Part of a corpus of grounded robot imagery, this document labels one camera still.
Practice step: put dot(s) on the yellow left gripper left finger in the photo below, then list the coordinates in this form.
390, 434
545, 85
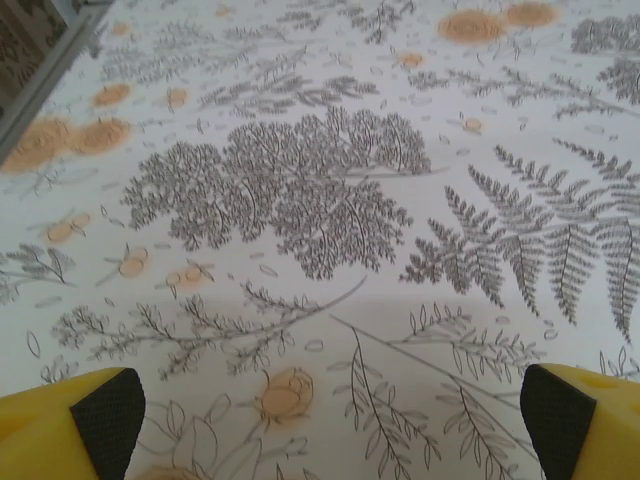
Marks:
40, 435

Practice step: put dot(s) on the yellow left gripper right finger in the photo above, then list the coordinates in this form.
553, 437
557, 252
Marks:
600, 435

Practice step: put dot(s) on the floral printed table cover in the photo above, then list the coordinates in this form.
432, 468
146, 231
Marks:
320, 150

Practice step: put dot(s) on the aluminium side rail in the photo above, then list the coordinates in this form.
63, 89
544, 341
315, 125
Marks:
45, 85

